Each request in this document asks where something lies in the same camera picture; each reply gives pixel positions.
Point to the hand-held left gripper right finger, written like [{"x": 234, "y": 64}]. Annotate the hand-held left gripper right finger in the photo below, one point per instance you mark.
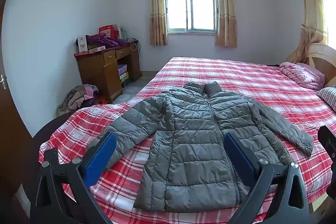
[{"x": 237, "y": 155}]

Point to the sliding window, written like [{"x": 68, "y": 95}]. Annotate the sliding window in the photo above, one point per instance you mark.
[{"x": 190, "y": 8}]

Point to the white printed box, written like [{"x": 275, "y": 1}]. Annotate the white printed box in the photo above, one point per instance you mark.
[{"x": 83, "y": 44}]

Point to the grey puffer jacket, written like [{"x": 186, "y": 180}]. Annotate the grey puffer jacket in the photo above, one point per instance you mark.
[{"x": 189, "y": 140}]

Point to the red cardboard box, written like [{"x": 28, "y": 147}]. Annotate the red cardboard box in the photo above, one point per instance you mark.
[{"x": 109, "y": 31}]

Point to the bed with red plaid sheet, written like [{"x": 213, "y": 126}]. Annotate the bed with red plaid sheet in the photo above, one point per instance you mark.
[{"x": 236, "y": 77}]

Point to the flat red box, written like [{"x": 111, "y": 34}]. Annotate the flat red box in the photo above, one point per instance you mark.
[{"x": 95, "y": 50}]

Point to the small red object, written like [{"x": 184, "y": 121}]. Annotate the small red object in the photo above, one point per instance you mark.
[{"x": 102, "y": 101}]

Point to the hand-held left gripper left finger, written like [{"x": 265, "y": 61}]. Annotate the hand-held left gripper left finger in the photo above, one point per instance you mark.
[{"x": 101, "y": 158}]

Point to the striped pillow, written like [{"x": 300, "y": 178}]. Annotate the striped pillow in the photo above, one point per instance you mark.
[{"x": 328, "y": 98}]

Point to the pile of clothes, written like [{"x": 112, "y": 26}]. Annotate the pile of clothes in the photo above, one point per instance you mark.
[{"x": 77, "y": 99}]

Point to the white cardboard box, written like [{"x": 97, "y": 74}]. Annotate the white cardboard box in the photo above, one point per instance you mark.
[{"x": 124, "y": 76}]

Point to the pink quilt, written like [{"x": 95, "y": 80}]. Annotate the pink quilt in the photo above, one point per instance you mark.
[{"x": 302, "y": 74}]

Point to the wooden headboard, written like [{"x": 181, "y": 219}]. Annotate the wooden headboard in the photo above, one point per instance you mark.
[{"x": 323, "y": 56}]

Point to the purple jacket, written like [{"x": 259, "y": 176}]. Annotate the purple jacket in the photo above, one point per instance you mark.
[{"x": 105, "y": 40}]

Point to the beige floral curtain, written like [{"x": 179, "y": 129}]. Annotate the beige floral curtain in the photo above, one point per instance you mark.
[
  {"x": 158, "y": 8},
  {"x": 226, "y": 8},
  {"x": 312, "y": 16}
]

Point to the brown wooden door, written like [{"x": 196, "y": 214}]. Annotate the brown wooden door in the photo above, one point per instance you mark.
[{"x": 10, "y": 121}]

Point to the wooden desk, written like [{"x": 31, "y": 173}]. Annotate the wooden desk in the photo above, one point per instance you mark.
[{"x": 99, "y": 74}]

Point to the dark cardboard box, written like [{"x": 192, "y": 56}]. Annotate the dark cardboard box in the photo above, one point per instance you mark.
[{"x": 125, "y": 83}]

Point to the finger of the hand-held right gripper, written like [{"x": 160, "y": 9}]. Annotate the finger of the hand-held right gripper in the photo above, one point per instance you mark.
[{"x": 329, "y": 141}]

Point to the pale green container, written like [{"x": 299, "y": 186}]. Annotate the pale green container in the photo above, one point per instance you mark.
[{"x": 123, "y": 33}]

